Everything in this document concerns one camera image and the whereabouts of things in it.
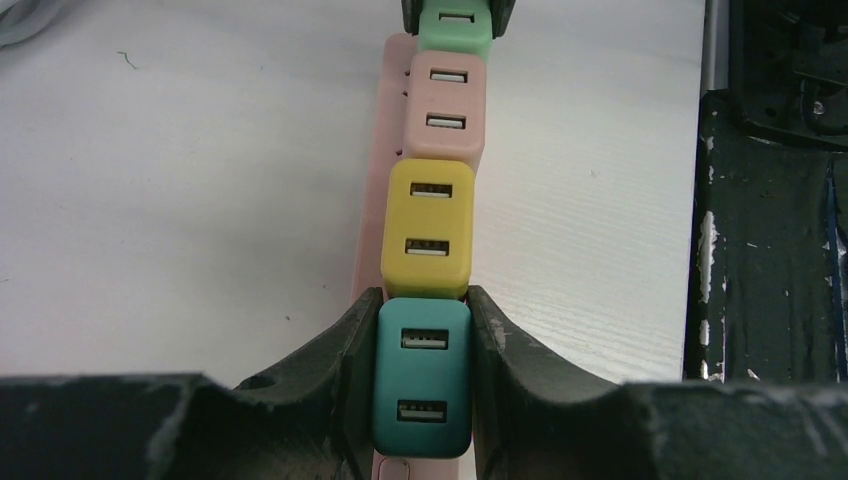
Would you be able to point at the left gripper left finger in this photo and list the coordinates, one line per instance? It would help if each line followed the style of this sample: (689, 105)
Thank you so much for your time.
(308, 416)

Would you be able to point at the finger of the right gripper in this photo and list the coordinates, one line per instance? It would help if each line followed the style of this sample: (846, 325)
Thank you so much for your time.
(411, 11)
(501, 11)

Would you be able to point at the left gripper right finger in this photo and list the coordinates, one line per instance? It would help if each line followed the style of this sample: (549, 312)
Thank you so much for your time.
(539, 416)

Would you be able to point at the green plug adapter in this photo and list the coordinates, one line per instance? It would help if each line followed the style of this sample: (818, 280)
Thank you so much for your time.
(457, 26)

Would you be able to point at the pink power strip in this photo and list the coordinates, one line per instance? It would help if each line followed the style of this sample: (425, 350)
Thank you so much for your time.
(385, 151)

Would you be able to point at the pink plug adapter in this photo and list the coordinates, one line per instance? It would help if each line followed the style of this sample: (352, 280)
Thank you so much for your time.
(446, 107)

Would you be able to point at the teal adapter on pink strip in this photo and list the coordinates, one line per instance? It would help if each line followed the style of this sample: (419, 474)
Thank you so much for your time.
(422, 402)

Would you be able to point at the yellow adapter on pink strip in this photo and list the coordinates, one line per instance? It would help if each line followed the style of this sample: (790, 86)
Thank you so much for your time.
(428, 229)

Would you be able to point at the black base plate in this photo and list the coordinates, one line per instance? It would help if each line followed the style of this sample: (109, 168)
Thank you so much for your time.
(768, 281)

